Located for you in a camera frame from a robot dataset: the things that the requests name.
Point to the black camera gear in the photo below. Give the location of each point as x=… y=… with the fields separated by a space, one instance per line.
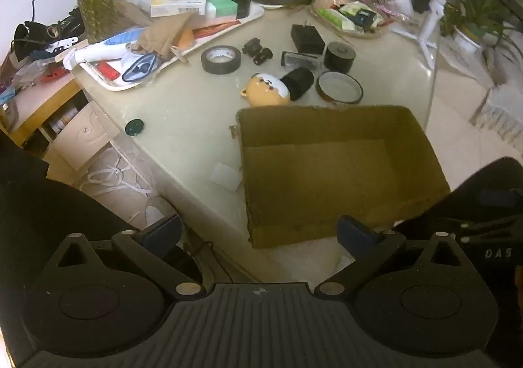
x=34 y=32

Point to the wicker basket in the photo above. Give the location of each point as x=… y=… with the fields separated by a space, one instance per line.
x=382 y=29

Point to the green and white box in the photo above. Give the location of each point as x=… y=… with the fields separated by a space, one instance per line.
x=220 y=8

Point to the red flat packet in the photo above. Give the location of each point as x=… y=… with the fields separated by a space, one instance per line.
x=216 y=29

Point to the small black lens piece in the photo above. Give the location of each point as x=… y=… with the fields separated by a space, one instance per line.
x=252 y=45
x=263 y=56

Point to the brown cloth pouch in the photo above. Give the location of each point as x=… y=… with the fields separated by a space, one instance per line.
x=163 y=34

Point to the black power adapter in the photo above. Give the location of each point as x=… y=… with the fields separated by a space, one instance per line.
x=307 y=40

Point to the black tape roll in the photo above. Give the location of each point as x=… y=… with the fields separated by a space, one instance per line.
x=220 y=70

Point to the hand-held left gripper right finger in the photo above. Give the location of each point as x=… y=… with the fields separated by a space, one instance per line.
x=351 y=231

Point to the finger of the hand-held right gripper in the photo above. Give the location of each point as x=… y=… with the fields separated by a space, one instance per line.
x=496 y=198
x=490 y=245

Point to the clear plastic case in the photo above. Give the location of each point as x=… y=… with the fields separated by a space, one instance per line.
x=300 y=62

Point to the wooden side table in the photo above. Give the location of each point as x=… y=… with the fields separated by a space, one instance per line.
x=36 y=94

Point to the red lighter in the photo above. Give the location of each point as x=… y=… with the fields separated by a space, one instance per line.
x=107 y=70

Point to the white drawer cabinet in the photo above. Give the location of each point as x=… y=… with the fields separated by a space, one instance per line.
x=81 y=135

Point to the green packet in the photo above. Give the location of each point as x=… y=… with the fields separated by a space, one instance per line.
x=333 y=18

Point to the black packet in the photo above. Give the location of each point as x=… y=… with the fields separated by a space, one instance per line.
x=365 y=18

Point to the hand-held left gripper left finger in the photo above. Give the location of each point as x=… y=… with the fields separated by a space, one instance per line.
x=163 y=231

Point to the brown cardboard box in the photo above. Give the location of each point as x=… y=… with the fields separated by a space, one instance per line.
x=318 y=171

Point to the thick dark tape roll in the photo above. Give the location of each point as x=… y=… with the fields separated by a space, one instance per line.
x=339 y=59

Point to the grey fringed rug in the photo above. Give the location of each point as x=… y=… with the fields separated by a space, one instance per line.
x=502 y=110

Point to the orange packet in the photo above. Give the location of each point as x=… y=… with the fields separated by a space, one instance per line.
x=186 y=37

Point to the white paper slip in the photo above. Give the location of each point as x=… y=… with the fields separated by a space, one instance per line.
x=224 y=176

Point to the dark green round cap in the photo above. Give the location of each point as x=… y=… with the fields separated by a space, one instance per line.
x=135 y=126

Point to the potted green plant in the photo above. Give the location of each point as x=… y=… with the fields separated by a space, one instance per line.
x=465 y=39

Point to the white plastic tray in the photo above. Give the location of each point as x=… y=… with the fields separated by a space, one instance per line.
x=92 y=74

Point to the white tripod gimbal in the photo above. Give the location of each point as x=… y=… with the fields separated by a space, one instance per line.
x=431 y=20

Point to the white tube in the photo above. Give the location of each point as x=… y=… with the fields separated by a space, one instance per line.
x=98 y=51

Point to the yellow bear-shaped case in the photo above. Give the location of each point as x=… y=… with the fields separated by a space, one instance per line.
x=265 y=90

